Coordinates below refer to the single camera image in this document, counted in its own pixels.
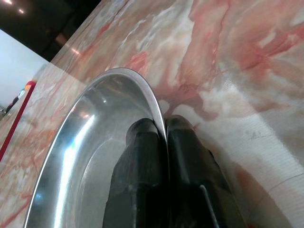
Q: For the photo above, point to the red mat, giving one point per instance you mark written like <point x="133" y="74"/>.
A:
<point x="16" y="118"/>

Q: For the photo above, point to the dark glossy cabinet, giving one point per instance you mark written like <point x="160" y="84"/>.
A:
<point x="35" y="23"/>

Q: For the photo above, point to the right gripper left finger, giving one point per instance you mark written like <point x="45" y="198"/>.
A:
<point x="142" y="178"/>

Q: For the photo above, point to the stainless steel plate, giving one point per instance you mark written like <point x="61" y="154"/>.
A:
<point x="78" y="142"/>

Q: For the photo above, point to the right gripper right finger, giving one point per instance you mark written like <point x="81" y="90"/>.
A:
<point x="190" y="178"/>

